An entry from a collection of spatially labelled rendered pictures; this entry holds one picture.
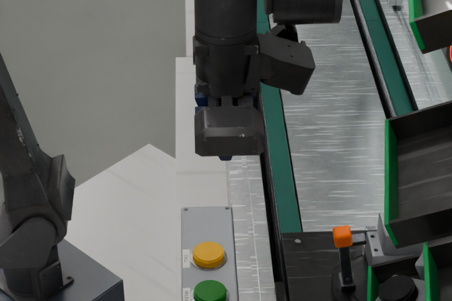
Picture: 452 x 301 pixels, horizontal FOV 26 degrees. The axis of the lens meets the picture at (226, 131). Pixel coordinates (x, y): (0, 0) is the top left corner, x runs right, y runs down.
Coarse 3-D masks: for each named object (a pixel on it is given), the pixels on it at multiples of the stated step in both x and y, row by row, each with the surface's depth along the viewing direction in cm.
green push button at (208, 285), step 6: (204, 282) 120; (210, 282) 120; (216, 282) 120; (198, 288) 119; (204, 288) 119; (210, 288) 119; (216, 288) 119; (222, 288) 119; (198, 294) 118; (204, 294) 118; (210, 294) 118; (216, 294) 118; (222, 294) 118; (198, 300) 117; (204, 300) 117; (210, 300) 117; (216, 300) 117; (222, 300) 118
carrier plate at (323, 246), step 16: (288, 240) 126; (304, 240) 126; (320, 240) 126; (288, 256) 124; (304, 256) 124; (320, 256) 124; (336, 256) 124; (288, 272) 121; (304, 272) 121; (320, 272) 121; (288, 288) 119; (304, 288) 119; (320, 288) 119
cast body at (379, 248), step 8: (368, 232) 115; (376, 232) 115; (384, 232) 110; (368, 240) 114; (376, 240) 114; (384, 240) 110; (368, 248) 114; (376, 248) 112; (384, 248) 111; (392, 248) 111; (400, 248) 111; (408, 248) 111; (416, 248) 111; (368, 256) 114; (376, 256) 111; (384, 256) 111; (392, 256) 111; (400, 256) 112; (408, 256) 112; (368, 264) 114
